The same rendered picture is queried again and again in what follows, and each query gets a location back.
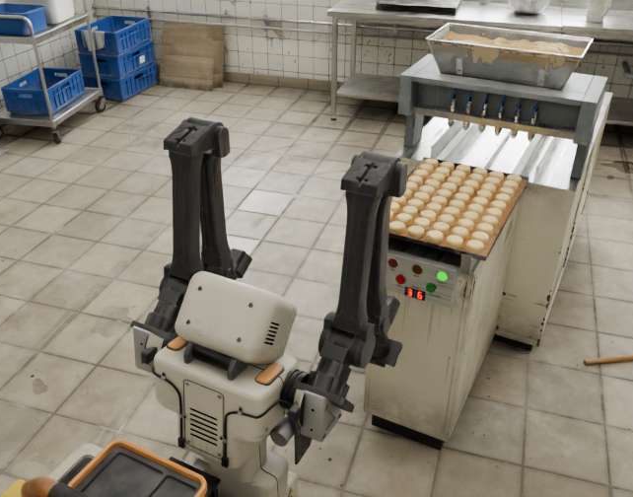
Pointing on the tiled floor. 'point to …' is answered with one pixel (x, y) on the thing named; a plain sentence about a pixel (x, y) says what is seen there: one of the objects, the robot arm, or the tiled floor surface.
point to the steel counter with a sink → (386, 88)
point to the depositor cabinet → (528, 220)
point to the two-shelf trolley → (43, 78)
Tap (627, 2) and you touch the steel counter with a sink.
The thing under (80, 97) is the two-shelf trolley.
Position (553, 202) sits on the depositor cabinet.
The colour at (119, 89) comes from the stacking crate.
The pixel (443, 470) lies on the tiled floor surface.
